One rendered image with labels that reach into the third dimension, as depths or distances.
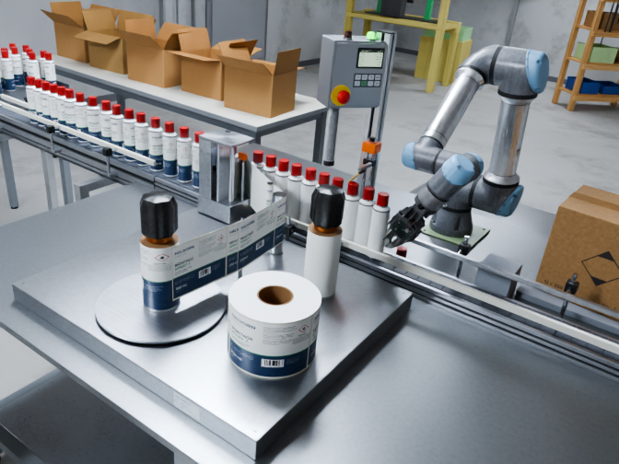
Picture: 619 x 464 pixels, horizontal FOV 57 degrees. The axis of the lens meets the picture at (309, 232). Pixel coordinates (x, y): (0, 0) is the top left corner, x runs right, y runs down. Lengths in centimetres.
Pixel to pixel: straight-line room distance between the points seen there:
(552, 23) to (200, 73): 751
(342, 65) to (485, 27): 908
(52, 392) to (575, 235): 178
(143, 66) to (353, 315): 289
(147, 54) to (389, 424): 316
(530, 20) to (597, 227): 887
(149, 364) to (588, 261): 118
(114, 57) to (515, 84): 307
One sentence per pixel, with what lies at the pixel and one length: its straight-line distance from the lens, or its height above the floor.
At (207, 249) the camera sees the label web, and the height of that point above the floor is 102.
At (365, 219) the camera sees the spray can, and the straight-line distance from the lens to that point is 168.
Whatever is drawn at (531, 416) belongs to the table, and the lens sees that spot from 139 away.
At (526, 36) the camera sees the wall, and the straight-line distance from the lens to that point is 1048.
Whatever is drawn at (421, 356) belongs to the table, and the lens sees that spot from 145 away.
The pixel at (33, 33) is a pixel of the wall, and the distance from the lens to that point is 605.
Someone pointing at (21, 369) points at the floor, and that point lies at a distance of 275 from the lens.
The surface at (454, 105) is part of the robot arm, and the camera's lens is 173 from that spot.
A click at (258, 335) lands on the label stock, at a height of 99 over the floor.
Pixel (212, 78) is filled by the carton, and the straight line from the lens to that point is 367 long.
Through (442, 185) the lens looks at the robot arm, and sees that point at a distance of 150.
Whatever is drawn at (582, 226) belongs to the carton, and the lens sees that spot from 171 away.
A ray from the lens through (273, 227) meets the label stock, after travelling 159.
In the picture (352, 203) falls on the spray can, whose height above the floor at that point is 103.
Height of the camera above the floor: 171
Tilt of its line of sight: 27 degrees down
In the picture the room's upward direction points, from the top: 5 degrees clockwise
